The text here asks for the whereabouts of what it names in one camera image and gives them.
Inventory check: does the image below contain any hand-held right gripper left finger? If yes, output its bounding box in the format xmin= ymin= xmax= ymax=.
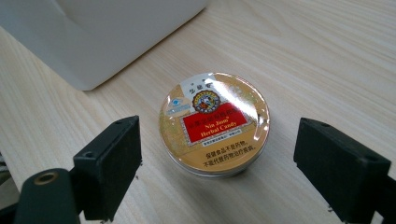
xmin=73 ymin=115 xmax=143 ymax=222

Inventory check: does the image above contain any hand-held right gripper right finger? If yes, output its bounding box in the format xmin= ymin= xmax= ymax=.
xmin=293 ymin=117 xmax=392 ymax=224

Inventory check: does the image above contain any round gold candy tin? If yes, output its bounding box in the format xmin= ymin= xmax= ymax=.
xmin=159 ymin=72 xmax=271 ymax=178

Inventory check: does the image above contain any white plastic box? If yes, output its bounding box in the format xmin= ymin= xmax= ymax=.
xmin=0 ymin=0 xmax=209 ymax=91

